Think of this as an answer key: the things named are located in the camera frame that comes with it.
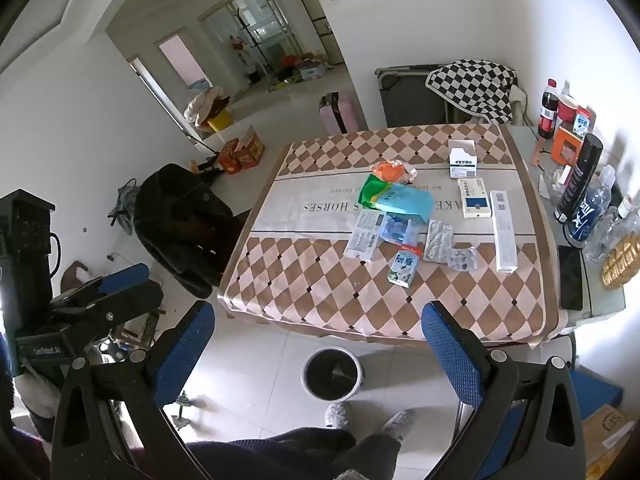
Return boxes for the black spray can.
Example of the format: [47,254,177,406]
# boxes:
[553,133,605,224]

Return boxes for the black and white checkered blanket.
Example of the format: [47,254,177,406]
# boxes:
[425,58,519,126]

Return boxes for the white cardboard box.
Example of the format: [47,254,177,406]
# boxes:
[447,139,479,180]

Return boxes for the light blue plastic packet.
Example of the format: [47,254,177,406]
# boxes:
[375,183,434,223]

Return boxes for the grey fuzzy slipper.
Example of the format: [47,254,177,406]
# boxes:
[382,408,416,442]
[324,402,354,431]

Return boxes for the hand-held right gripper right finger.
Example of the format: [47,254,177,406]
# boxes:
[421,301,587,480]

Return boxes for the brown checkered table mat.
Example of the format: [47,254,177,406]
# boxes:
[218,124,561,346]

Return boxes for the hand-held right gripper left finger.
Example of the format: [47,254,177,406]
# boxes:
[50,300,217,480]

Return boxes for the orange printed carton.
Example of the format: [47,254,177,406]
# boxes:
[217,124,266,176]

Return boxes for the small milk carton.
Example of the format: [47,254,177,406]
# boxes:
[387,244,424,289]

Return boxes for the person's dark trouser legs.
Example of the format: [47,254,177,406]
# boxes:
[184,427,402,480]

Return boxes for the black round trash bin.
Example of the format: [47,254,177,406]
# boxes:
[301,347,364,404]

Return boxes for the grey folding bed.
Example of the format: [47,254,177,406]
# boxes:
[374,64,501,129]

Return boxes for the black phone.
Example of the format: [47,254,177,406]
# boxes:
[557,244,585,312]

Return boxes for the blue label water bottle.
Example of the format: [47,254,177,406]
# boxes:
[567,164,617,249]

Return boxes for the black coat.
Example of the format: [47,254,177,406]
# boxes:
[133,162,252,299]

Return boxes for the black coat rack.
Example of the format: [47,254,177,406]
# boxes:
[227,0,274,84]

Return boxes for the cola bottle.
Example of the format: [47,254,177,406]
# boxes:
[537,78,560,140]

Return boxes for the brown cardboard box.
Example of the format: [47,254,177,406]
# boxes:
[581,402,637,472]

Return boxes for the pink shoehorn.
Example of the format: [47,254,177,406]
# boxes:
[530,134,552,167]

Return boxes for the yellow bin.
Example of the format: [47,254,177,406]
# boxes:
[207,105,234,134]

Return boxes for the white labelled blister packet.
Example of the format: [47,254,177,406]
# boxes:
[343,208,387,262]

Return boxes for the white and blue medicine box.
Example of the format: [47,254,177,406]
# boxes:
[458,177,494,220]

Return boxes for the clear plastic bottle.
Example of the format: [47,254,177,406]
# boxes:
[584,194,637,262]

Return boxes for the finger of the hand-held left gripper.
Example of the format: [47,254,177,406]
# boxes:
[50,263,151,312]
[52,282,165,347]

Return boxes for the small crumpled blister pack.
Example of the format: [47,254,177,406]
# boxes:
[446,246,479,271]

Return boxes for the clear plastic container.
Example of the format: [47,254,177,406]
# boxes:
[538,167,567,204]

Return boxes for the red paper cup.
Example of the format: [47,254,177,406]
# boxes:
[556,93,579,124]

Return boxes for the silver pill blister pack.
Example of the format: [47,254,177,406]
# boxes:
[423,218,454,264]

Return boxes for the blue cushion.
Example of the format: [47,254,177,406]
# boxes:
[569,369,624,422]

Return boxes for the blue and white carton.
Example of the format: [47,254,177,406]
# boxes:
[572,107,597,139]

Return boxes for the orange box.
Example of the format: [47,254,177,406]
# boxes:
[551,124,584,164]

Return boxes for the woven wooden tray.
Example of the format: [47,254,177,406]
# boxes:
[599,232,640,292]

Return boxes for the orange plastic bag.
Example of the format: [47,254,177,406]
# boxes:
[370,159,419,187]

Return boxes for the pink suitcase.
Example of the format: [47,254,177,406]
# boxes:
[319,90,362,136]

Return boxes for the white stuffed bag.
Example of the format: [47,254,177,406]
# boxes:
[183,87,222,126]

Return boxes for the green snack packet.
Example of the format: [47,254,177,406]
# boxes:
[359,174,397,212]

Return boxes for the long white box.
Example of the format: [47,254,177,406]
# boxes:
[489,189,519,274]

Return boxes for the clear blue plastic wrapper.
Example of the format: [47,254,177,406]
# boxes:
[378,213,420,247]

